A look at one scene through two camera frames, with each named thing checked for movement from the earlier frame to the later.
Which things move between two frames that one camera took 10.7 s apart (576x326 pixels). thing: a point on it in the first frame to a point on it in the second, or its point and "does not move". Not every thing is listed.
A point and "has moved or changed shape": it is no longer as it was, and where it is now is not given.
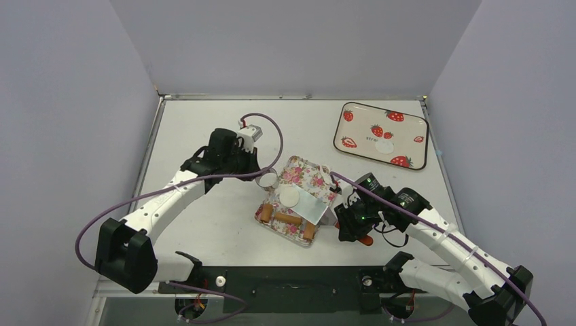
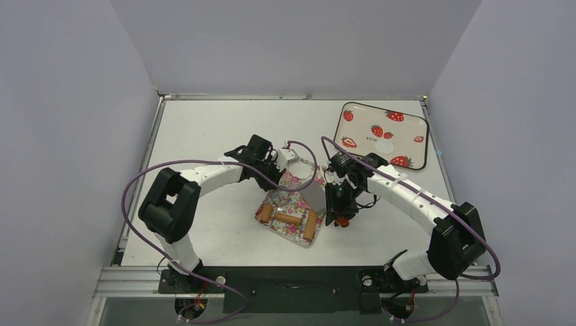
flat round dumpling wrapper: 385,147 does not move
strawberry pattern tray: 382,135 does not move
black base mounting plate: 295,290 does not move
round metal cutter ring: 268,180 has moved or changed shape
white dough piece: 289,197 to 300,170
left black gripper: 251,157 to 276,174
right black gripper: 350,221 to 339,203
